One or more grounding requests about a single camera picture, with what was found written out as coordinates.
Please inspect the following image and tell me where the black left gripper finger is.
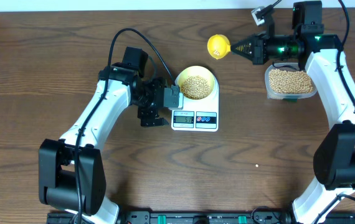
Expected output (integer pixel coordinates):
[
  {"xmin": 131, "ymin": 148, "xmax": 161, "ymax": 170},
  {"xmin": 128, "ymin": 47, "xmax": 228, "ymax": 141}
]
[
  {"xmin": 163, "ymin": 85, "xmax": 184, "ymax": 109},
  {"xmin": 141, "ymin": 118, "xmax": 169, "ymax": 128}
]

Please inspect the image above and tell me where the yellow plastic scoop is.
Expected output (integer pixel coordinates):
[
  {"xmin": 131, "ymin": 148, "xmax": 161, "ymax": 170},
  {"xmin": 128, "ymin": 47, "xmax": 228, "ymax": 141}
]
[{"xmin": 207, "ymin": 34, "xmax": 231, "ymax": 60}]

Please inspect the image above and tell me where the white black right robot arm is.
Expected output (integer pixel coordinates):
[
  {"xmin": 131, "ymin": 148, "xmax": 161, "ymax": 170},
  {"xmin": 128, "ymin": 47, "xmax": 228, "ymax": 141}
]
[{"xmin": 207, "ymin": 1, "xmax": 355, "ymax": 223}]

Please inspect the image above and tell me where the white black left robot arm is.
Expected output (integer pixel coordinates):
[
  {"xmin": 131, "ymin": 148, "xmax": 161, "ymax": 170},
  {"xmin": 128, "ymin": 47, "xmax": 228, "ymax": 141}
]
[{"xmin": 39, "ymin": 63, "xmax": 183, "ymax": 223}]

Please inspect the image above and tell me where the yellow plastic bowl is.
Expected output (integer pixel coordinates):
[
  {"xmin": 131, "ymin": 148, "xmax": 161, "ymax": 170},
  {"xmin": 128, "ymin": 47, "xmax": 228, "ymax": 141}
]
[{"xmin": 176, "ymin": 66, "xmax": 215, "ymax": 100}]

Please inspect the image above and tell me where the white digital kitchen scale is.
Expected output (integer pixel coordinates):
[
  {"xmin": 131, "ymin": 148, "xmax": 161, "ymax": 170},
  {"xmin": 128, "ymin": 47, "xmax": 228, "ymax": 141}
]
[{"xmin": 171, "ymin": 77, "xmax": 219, "ymax": 132}]

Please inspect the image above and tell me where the clear container of soybeans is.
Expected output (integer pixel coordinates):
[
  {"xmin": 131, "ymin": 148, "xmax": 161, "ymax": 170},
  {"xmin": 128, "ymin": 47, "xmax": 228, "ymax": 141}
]
[{"xmin": 265, "ymin": 62, "xmax": 317, "ymax": 101}]

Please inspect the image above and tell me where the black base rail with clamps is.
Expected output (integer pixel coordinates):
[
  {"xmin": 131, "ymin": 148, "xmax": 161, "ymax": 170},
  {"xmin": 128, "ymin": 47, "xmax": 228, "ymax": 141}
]
[{"xmin": 45, "ymin": 207, "xmax": 355, "ymax": 224}]

